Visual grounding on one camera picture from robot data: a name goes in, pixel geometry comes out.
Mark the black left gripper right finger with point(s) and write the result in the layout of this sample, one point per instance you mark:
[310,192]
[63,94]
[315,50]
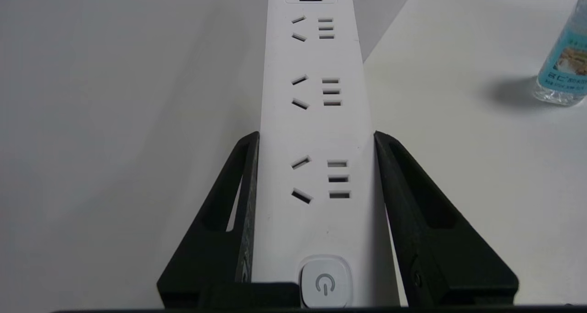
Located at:
[440,258]

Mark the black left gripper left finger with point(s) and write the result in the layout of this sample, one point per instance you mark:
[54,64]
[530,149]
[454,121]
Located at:
[215,253]

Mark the white power strip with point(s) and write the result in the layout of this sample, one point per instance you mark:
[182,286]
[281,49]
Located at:
[316,134]

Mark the water bottle with blue label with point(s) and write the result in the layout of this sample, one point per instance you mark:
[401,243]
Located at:
[566,60]

